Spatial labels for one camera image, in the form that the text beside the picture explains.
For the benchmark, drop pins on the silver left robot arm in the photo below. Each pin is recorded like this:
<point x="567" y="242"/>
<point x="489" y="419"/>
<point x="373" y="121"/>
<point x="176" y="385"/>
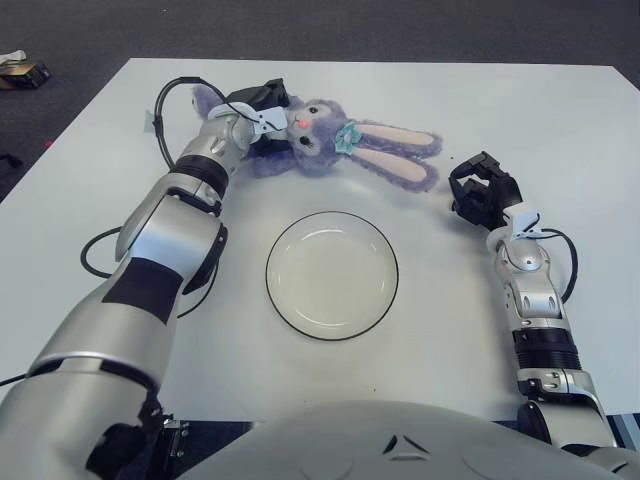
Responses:
<point x="165" y="235"/>

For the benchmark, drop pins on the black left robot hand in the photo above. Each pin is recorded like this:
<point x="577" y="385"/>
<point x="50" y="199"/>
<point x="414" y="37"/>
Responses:
<point x="260" y="95"/>

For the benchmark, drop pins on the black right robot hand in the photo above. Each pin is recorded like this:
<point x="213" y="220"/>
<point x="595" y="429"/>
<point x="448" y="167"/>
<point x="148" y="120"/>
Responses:
<point x="495" y="195"/>

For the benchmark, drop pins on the silver metal bracket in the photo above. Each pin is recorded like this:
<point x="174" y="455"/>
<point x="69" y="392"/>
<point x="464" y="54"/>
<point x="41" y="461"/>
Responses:
<point x="175" y="435"/>

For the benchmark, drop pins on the purple plush bunny doll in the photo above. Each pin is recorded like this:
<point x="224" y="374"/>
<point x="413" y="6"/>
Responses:
<point x="320" y="135"/>

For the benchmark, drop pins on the grey robot torso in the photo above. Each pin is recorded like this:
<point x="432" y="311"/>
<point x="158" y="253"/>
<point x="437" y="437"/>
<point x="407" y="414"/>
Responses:
<point x="400" y="450"/>

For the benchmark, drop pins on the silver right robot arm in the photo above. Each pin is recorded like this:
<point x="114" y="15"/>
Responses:
<point x="530" y="300"/>

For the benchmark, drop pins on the black cardboard box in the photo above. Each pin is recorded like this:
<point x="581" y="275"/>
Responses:
<point x="25" y="75"/>

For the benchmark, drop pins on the white plate with black rim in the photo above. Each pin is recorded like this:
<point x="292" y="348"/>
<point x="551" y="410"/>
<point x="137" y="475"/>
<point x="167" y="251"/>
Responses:
<point x="332" y="280"/>

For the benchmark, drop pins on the white crumpled paper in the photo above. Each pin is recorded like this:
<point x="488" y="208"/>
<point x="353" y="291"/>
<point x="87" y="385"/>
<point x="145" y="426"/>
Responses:
<point x="15" y="55"/>

